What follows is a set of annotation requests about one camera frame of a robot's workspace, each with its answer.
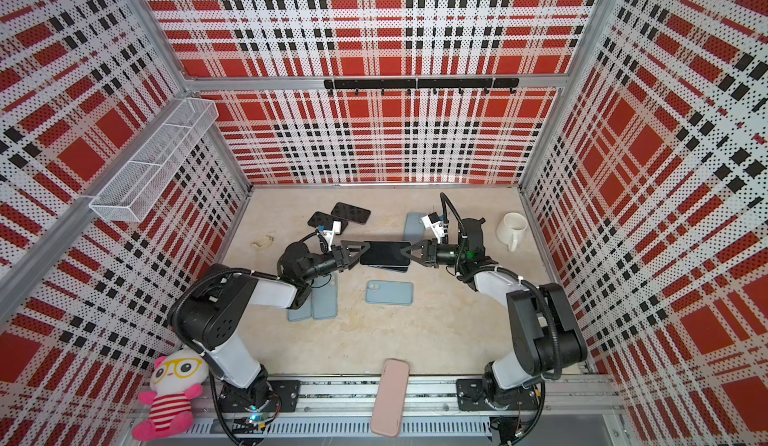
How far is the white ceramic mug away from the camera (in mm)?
985

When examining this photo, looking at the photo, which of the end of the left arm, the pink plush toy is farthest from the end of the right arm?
the pink plush toy

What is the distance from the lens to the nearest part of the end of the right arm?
27.7 inches

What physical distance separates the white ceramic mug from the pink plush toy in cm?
94

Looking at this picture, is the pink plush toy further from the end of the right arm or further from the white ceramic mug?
the white ceramic mug
